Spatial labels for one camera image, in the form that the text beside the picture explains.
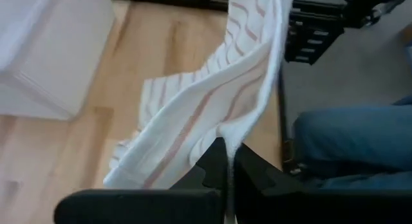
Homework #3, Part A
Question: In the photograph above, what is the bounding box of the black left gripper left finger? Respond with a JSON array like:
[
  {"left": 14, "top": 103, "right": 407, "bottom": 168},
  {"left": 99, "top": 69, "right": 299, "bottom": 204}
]
[{"left": 53, "top": 136, "right": 229, "bottom": 224}]

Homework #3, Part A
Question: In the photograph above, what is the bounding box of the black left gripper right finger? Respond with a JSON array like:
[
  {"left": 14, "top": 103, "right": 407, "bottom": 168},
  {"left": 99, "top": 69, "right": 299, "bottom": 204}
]
[{"left": 233, "top": 143, "right": 412, "bottom": 224}]

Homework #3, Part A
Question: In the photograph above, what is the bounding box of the white striped towel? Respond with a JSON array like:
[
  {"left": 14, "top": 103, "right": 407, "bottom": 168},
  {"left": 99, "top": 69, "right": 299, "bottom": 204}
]
[{"left": 102, "top": 0, "right": 294, "bottom": 224}]

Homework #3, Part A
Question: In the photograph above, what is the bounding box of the person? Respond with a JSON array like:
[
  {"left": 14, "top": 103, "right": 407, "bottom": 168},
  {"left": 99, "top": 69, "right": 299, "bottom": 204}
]
[{"left": 293, "top": 95, "right": 412, "bottom": 190}]

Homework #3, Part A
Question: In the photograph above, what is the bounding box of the white perforated plastic basket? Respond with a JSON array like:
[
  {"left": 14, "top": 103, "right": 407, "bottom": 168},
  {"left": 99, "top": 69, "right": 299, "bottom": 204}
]
[{"left": 0, "top": 0, "right": 116, "bottom": 121}]

